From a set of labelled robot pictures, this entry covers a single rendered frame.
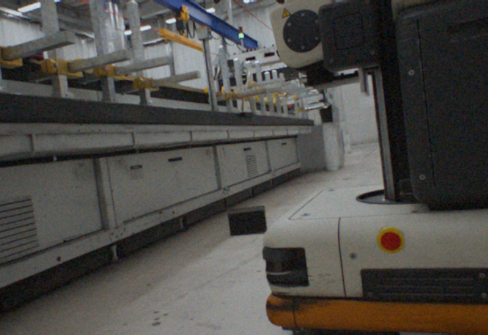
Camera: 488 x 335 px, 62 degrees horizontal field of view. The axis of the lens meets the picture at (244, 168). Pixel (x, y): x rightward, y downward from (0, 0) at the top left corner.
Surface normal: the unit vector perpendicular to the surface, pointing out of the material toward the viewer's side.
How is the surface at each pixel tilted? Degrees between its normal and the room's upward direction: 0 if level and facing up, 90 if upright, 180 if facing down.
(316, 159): 90
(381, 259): 90
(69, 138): 90
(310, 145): 90
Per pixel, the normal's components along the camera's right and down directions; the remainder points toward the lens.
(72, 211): 0.93, -0.10
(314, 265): -0.36, 0.10
